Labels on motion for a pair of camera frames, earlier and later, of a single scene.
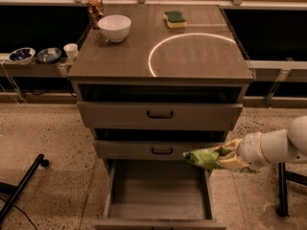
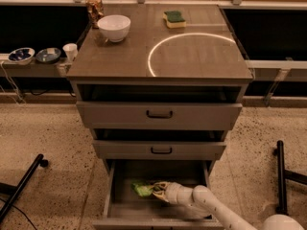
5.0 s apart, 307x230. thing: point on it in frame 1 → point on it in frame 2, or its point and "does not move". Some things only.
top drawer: [160, 106] does not move
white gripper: [250, 151] → [173, 192]
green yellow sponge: [175, 19] does not move
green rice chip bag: [208, 157] → [144, 191]
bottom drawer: [158, 195] does not move
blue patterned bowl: [22, 56] does not move
